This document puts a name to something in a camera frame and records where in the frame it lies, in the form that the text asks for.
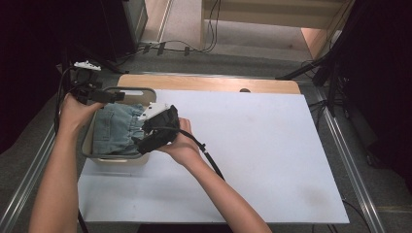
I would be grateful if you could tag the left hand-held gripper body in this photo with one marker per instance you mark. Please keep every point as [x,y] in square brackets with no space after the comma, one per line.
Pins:
[85,84]

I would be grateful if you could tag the person's left hand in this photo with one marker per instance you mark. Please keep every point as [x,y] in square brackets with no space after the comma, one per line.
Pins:
[74,115]

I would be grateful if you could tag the white table cover sheet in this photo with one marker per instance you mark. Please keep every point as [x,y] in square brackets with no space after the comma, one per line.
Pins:
[265,155]

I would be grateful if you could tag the beige basket with grey rim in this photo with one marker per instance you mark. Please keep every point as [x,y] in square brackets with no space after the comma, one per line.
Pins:
[113,159]

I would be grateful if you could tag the black tripod stand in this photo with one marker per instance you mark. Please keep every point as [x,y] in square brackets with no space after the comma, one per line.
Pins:
[333,64]

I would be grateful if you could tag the white power strip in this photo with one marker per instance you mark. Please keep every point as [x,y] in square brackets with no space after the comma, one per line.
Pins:
[149,42]

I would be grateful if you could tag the light wooden shelf unit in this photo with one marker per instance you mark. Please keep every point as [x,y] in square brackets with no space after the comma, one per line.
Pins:
[275,14]

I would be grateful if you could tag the person's right hand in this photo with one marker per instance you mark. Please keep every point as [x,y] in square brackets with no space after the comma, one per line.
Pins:
[184,145]

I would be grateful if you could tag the light blue denim shorts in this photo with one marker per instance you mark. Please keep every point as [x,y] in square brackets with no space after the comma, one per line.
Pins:
[116,129]

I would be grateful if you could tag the black plug adapter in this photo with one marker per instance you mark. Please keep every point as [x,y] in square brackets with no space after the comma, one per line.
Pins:
[161,48]
[146,49]
[186,51]

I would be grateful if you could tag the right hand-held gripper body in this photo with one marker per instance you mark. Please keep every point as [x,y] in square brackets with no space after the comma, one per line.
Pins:
[162,124]

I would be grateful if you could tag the aluminium floor rail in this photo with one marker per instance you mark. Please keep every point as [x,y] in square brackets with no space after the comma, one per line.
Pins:
[19,197]
[353,174]

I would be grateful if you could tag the black cabinet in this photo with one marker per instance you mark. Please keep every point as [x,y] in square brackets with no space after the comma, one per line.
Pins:
[120,26]

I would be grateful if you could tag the black metal stand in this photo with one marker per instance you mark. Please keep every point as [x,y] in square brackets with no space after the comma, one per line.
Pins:
[110,66]

